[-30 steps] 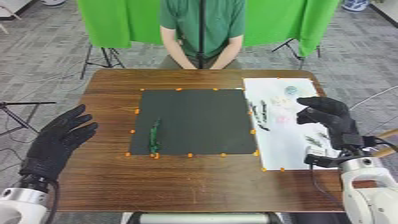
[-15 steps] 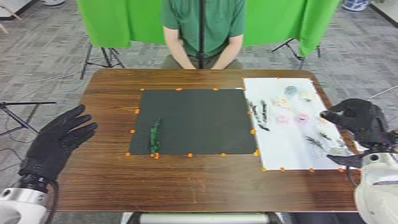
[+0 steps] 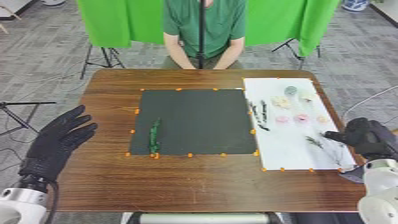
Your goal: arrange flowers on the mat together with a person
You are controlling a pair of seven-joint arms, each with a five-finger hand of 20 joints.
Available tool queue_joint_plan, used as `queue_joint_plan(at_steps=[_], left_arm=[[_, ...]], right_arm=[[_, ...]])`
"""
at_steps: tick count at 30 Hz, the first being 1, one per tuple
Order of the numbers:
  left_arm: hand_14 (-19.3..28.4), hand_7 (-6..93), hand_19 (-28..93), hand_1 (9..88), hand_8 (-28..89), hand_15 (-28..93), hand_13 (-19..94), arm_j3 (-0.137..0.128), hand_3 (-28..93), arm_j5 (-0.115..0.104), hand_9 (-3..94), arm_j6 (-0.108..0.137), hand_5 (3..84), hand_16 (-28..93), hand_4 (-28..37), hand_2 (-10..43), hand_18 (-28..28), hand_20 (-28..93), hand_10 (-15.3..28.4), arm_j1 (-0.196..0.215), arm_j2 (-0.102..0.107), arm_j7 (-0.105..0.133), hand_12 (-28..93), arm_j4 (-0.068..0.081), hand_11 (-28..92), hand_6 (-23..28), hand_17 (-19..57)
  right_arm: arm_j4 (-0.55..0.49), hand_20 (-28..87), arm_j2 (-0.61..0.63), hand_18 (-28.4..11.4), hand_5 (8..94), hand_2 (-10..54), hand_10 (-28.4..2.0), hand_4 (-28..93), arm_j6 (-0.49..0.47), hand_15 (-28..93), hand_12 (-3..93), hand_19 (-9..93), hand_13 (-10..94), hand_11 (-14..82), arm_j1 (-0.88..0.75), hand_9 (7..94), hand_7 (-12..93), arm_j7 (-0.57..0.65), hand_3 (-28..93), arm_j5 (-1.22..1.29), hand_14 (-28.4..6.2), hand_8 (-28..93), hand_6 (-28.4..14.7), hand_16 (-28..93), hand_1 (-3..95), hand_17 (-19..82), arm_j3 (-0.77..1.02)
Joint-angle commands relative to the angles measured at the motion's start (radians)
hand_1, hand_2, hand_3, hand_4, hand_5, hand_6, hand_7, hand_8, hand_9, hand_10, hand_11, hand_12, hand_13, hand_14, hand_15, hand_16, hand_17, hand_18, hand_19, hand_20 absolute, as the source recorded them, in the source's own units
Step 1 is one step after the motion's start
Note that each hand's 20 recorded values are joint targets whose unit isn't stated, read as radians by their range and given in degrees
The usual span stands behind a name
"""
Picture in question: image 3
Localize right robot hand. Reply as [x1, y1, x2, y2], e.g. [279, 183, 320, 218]
[324, 117, 398, 160]

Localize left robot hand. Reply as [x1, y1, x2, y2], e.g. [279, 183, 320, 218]
[16, 105, 100, 183]

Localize dark mat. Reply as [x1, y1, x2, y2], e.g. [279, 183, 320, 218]
[128, 88, 262, 157]

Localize person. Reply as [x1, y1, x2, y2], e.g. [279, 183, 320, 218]
[162, 0, 249, 71]

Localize thin green sprig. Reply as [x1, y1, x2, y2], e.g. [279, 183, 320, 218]
[320, 133, 347, 168]
[304, 135, 327, 150]

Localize black stand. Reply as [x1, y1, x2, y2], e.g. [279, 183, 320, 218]
[0, 100, 59, 137]

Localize pink flower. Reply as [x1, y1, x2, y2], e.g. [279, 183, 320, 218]
[294, 113, 311, 124]

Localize white sheet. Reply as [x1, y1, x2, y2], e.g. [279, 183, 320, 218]
[242, 77, 359, 172]

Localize yellow flower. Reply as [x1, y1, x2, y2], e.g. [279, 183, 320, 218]
[270, 96, 294, 110]

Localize blue flower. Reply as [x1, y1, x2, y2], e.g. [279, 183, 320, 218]
[283, 85, 301, 96]

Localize black tripod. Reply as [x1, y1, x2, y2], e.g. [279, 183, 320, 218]
[79, 44, 128, 80]
[270, 37, 326, 71]

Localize pale grey bar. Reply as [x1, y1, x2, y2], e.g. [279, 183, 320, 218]
[127, 212, 281, 224]

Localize black stand pole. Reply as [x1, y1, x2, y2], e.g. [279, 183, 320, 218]
[196, 0, 208, 70]

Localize grey cable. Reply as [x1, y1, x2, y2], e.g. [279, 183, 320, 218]
[342, 84, 398, 125]

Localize black cable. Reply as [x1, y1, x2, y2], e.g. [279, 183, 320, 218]
[45, 181, 63, 224]

